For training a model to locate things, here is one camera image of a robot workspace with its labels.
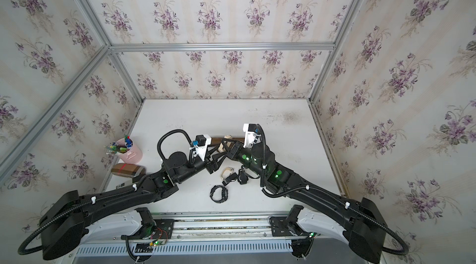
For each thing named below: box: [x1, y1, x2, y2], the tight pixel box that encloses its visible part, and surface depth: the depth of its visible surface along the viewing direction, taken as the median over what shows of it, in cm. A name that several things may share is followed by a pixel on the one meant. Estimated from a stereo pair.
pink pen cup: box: [104, 135, 144, 165], surface depth 86 cm
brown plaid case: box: [110, 162, 147, 178], surface depth 88 cm
